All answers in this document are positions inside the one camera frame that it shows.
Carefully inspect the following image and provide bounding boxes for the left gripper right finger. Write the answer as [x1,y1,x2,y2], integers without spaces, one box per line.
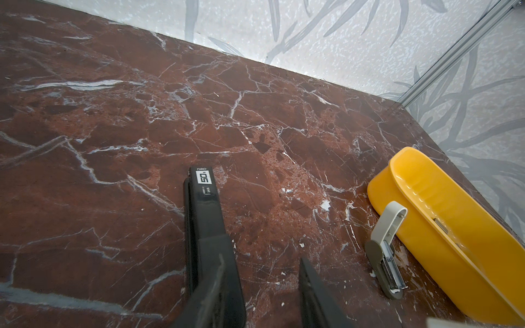
[299,257,353,327]

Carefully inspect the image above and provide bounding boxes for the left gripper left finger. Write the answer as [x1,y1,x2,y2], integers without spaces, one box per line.
[170,255,226,327]

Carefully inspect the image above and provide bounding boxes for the beige small stapler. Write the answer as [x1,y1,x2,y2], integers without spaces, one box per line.
[365,201,408,300]

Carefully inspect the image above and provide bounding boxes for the yellow plastic tray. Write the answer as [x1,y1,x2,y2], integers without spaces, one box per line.
[367,147,524,326]

